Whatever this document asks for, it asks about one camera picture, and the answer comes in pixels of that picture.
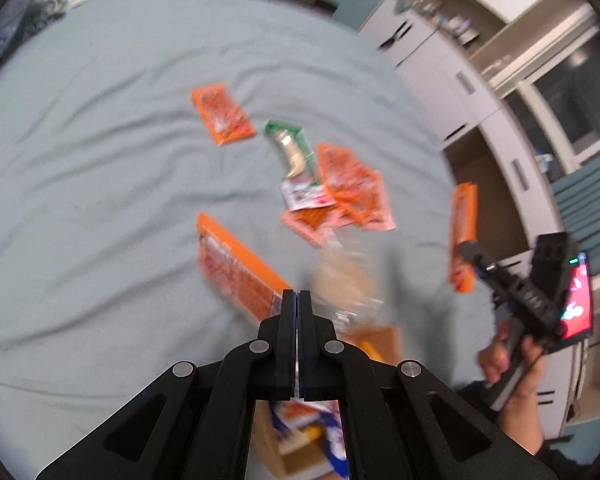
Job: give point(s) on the narrow orange snack packet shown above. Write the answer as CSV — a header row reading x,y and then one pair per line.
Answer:
x,y
464,220

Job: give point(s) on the white drawer unit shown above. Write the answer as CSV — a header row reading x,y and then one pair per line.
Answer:
x,y
597,360

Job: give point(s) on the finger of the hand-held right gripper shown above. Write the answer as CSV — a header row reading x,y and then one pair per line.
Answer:
x,y
490,270

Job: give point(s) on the brown cardboard box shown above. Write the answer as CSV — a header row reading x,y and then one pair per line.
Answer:
x,y
384,342

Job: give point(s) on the white desk with drawers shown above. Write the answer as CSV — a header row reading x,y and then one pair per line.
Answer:
x,y
510,180

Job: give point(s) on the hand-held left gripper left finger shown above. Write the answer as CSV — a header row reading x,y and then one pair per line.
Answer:
x,y
285,320

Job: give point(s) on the pink spicy stick packet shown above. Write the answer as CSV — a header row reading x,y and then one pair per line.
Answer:
x,y
307,220

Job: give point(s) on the clear plastic snack packet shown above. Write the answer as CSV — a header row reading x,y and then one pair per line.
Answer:
x,y
342,280

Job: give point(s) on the green white snack packet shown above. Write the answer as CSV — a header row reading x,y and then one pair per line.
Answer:
x,y
292,155

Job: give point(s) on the small orange snack packet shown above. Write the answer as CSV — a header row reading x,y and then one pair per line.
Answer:
x,y
222,115
342,170
370,205

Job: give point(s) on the blue white snack packet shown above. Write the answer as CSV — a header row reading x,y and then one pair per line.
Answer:
x,y
332,432

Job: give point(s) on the person's right forearm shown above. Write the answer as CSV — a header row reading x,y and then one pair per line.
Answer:
x,y
522,425

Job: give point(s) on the assorted small shelf items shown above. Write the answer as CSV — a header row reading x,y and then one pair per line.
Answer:
x,y
440,17

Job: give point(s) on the window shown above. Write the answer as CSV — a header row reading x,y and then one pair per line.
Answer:
x,y
575,95

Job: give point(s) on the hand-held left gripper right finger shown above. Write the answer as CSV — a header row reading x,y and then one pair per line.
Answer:
x,y
310,320

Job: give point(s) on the person's right hand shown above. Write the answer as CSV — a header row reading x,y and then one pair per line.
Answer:
x,y
535,370

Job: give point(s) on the large orange snack packet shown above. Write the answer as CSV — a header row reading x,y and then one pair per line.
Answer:
x,y
230,265

